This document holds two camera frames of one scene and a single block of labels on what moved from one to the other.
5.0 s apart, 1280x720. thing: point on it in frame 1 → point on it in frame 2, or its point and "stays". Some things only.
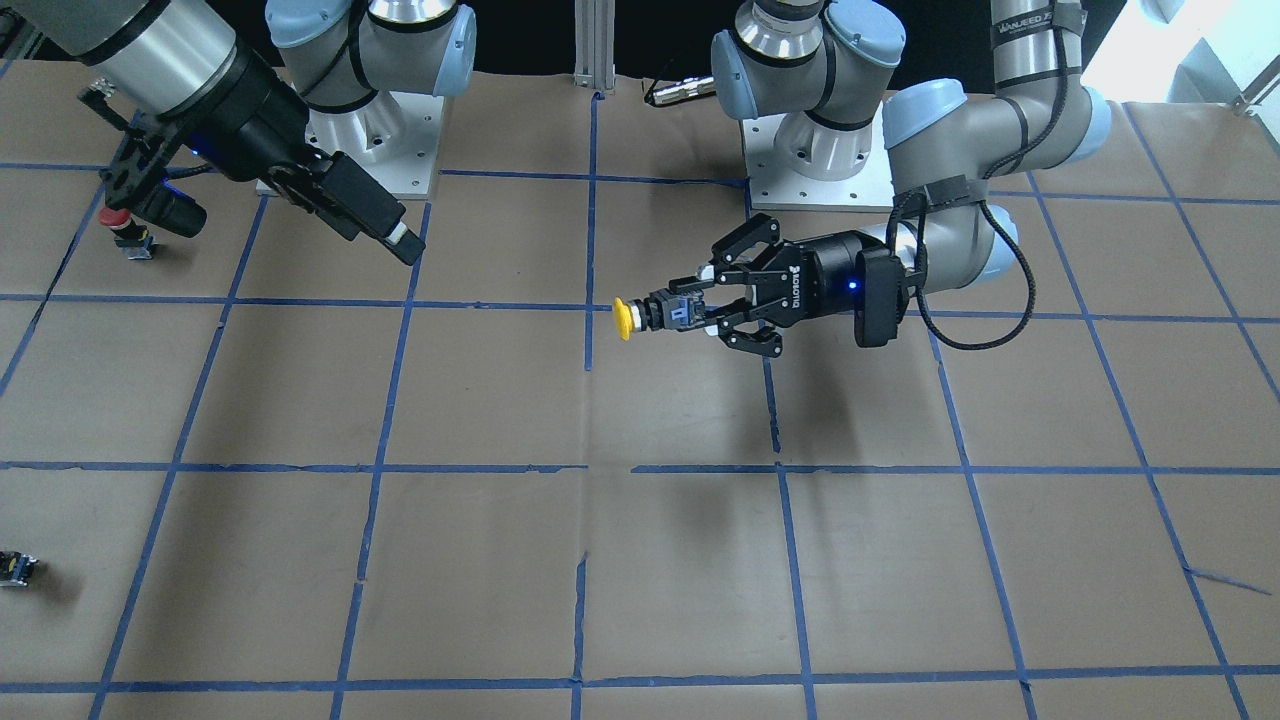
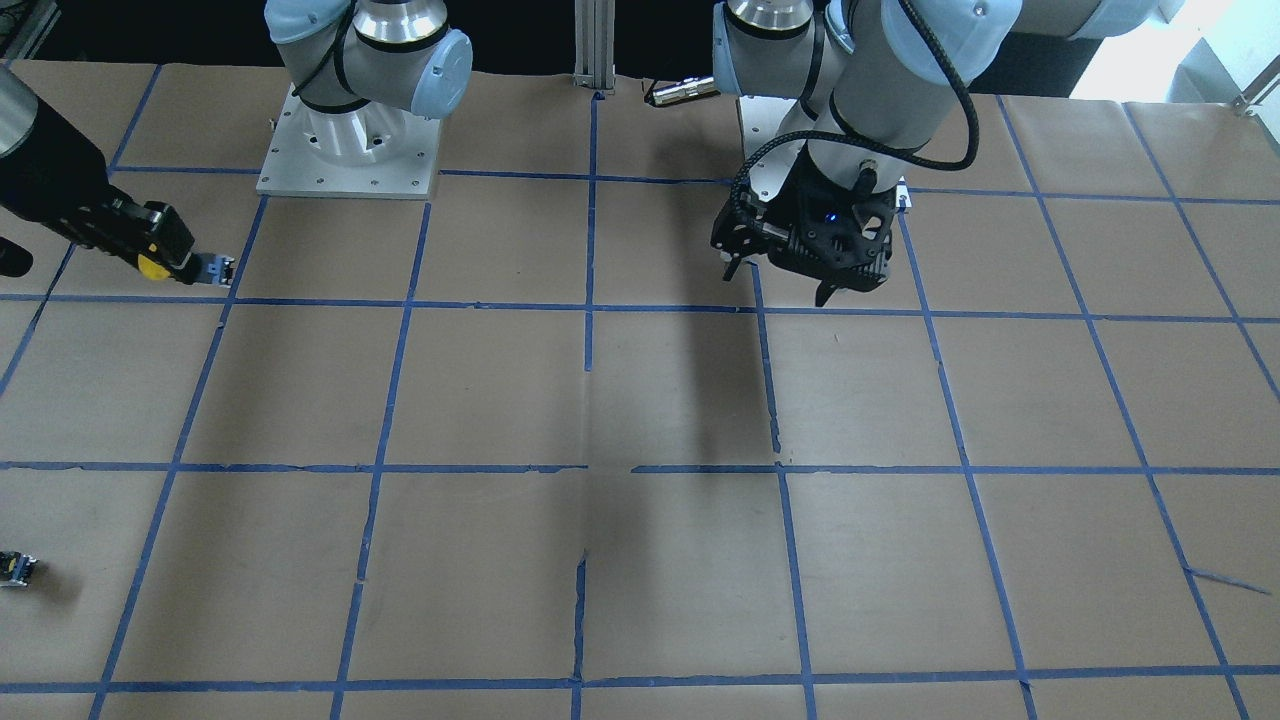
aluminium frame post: (595, 44) stays
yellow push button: (665, 309) → (152, 270)
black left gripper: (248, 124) → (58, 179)
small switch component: (15, 568) stays
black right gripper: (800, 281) → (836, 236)
